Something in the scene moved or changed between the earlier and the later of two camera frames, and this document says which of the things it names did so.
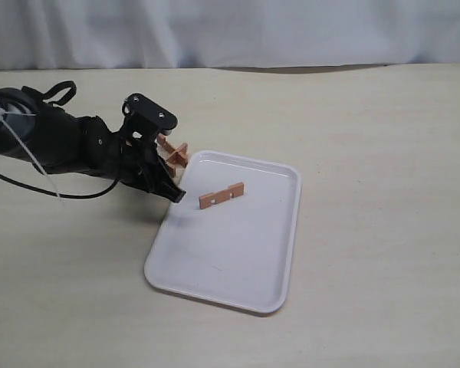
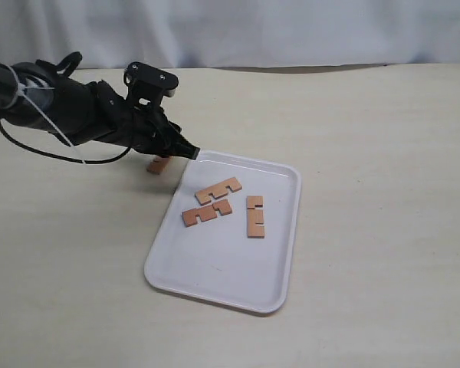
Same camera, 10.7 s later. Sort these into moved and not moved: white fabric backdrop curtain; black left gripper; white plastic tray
Moved: black left gripper
Not moved: white plastic tray; white fabric backdrop curtain
